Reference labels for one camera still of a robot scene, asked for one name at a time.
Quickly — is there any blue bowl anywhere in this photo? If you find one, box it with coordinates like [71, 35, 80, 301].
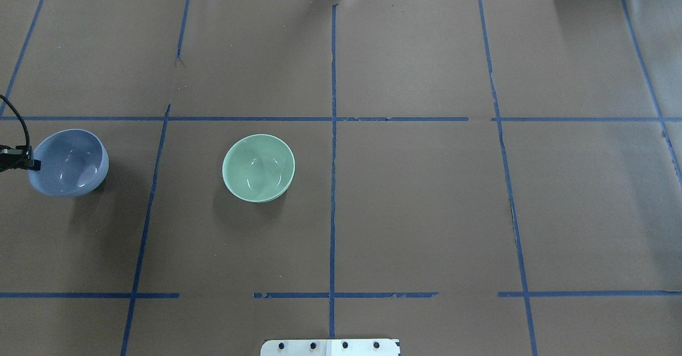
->
[28, 128, 110, 198]

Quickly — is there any green bowl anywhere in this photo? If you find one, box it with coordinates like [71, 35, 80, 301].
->
[221, 134, 296, 204]

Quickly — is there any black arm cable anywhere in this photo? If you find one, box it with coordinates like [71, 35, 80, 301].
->
[0, 95, 31, 149]

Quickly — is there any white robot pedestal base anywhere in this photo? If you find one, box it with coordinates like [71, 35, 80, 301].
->
[260, 338, 401, 355]

